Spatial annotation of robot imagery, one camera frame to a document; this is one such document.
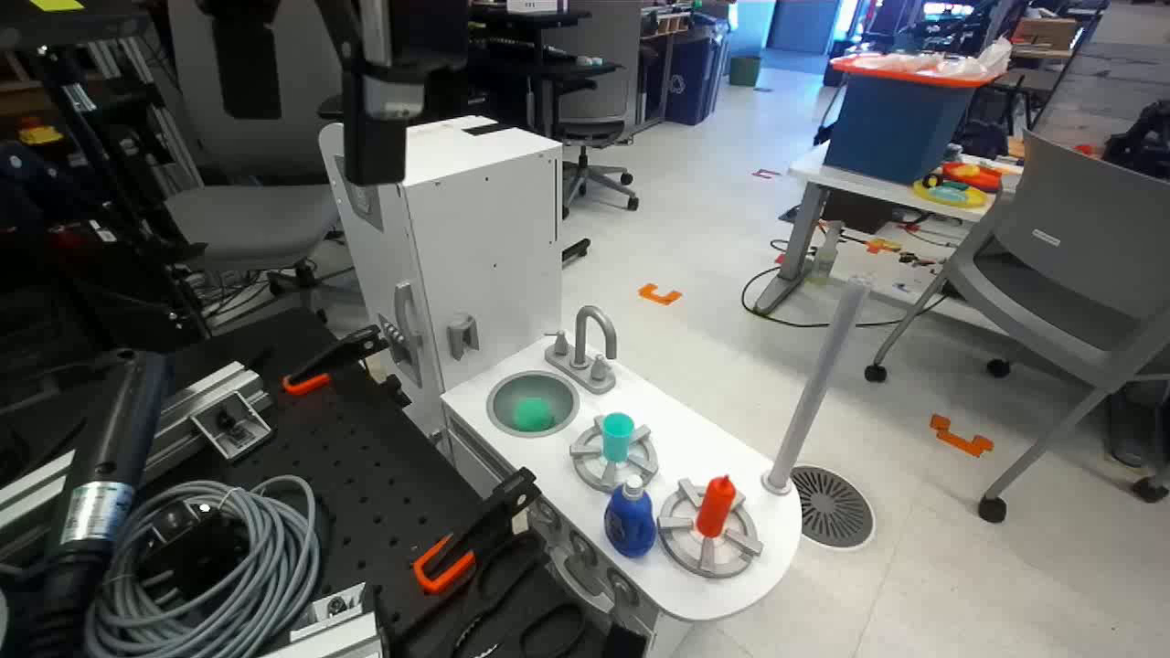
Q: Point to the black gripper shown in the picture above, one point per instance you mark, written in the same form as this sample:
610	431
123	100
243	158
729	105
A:
374	121

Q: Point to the orange squeeze bottle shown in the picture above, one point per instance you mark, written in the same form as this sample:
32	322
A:
719	508

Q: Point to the teal blue cup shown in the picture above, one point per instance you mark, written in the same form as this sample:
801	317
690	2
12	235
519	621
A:
620	435

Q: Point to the black flat sheet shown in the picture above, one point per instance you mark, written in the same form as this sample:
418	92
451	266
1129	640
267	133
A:
479	125

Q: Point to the grey seat office chair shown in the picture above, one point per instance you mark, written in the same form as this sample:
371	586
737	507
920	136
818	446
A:
243	220

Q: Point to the black office chair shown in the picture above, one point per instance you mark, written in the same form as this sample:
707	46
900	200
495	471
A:
596	133

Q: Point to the grey toy sink basin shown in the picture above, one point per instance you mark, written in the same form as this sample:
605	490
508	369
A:
502	396

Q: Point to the long aluminium extrusion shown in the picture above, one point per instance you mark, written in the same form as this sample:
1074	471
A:
205	391

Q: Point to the blue recycling bin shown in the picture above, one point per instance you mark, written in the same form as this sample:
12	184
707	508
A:
695	79

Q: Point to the grey toy faucet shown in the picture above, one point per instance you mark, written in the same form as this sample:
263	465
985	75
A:
585	369

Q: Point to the grey toy stove burner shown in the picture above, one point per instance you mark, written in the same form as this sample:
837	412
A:
585	454
680	534

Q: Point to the black pole silver label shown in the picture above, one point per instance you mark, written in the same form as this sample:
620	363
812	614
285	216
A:
115	426

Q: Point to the white side table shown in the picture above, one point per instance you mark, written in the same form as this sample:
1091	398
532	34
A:
854	184

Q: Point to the grey toy kitchen pole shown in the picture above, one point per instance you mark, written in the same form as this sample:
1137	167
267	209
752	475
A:
808	390

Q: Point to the short aluminium extrusion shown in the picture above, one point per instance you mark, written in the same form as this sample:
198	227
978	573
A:
347	634

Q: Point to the blue bin orange lid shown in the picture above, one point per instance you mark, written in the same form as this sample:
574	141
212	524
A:
896	121

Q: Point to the yellow teal toy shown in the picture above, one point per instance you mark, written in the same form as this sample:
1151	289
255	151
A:
945	194

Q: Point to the orange toy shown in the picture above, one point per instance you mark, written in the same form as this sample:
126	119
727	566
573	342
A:
969	172

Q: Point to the round metal floor drain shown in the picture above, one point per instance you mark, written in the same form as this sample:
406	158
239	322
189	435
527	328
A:
841	514

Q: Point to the grey plastic chair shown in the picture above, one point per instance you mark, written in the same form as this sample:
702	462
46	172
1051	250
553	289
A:
1074	244

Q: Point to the black bag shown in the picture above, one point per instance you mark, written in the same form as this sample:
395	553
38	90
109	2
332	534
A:
1145	141

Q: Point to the grey bracket plate black knob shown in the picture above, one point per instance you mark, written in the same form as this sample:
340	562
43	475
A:
237	428

